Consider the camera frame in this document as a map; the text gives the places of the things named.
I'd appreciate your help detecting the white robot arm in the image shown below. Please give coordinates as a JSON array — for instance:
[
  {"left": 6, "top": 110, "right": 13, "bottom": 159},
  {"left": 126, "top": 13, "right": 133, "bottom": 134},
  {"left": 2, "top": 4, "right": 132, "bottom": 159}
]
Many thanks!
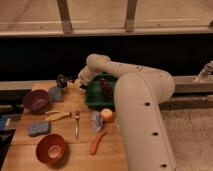
[{"left": 78, "top": 54, "right": 176, "bottom": 171}]

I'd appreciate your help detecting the small metal cup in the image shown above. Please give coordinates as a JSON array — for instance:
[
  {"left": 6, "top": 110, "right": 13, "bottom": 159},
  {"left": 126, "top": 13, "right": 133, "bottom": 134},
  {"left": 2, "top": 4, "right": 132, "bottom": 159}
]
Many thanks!
[{"left": 57, "top": 83, "right": 68, "bottom": 94}]

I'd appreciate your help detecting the green plastic tray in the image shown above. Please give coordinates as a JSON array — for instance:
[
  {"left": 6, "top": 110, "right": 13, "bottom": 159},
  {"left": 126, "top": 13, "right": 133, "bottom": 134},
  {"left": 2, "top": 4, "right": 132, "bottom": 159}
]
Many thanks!
[{"left": 85, "top": 74, "right": 117, "bottom": 109}]

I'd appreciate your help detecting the silver metal fork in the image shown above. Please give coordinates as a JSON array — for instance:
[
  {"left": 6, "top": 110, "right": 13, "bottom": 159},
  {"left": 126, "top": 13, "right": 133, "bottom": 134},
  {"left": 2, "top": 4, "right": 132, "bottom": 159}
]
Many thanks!
[{"left": 74, "top": 111, "right": 80, "bottom": 140}]

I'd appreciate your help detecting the dark grape bunch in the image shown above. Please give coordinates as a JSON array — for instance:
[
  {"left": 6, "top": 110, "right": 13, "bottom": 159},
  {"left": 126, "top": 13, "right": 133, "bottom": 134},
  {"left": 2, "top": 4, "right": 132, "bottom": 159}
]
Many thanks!
[{"left": 99, "top": 78, "right": 113, "bottom": 100}]

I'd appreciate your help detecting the yellow banana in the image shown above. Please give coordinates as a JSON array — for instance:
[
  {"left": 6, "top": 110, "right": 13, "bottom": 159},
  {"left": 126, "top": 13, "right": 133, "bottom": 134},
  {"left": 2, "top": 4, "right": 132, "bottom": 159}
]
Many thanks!
[{"left": 45, "top": 111, "right": 71, "bottom": 121}]

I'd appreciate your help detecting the grey crumpled cloth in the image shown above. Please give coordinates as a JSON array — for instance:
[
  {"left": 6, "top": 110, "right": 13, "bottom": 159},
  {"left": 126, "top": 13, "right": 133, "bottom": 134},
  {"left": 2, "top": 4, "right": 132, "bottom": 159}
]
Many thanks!
[{"left": 91, "top": 111, "right": 104, "bottom": 132}]

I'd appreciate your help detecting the dark purple bowl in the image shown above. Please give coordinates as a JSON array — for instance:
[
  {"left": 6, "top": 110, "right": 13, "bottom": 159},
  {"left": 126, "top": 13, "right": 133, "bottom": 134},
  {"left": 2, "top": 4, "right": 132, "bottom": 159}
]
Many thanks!
[{"left": 23, "top": 89, "right": 50, "bottom": 112}]

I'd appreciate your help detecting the peach apple fruit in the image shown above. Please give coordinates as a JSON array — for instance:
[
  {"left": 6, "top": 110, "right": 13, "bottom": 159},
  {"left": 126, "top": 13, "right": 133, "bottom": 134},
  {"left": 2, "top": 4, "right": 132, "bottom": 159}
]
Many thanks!
[{"left": 101, "top": 108, "right": 113, "bottom": 122}]

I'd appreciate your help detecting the blue sponge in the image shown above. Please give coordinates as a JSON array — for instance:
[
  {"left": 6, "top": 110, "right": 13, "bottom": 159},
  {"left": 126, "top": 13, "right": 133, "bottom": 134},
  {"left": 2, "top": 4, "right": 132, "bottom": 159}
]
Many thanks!
[{"left": 28, "top": 121, "right": 50, "bottom": 137}]

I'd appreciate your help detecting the orange carrot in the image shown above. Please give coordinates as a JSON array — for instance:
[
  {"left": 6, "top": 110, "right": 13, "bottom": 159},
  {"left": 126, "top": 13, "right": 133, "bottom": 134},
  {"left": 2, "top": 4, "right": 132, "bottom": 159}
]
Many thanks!
[{"left": 89, "top": 130, "right": 107, "bottom": 155}]

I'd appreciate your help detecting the orange red bowl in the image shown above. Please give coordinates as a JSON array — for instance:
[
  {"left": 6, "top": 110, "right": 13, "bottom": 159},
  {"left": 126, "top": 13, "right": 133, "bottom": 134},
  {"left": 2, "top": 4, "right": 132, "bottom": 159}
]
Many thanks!
[{"left": 36, "top": 134, "right": 66, "bottom": 165}]

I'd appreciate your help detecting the metal rail with bracket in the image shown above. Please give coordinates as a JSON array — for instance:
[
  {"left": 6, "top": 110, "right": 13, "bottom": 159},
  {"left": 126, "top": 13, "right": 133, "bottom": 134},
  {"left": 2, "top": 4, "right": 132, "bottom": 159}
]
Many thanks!
[{"left": 174, "top": 60, "right": 213, "bottom": 102}]

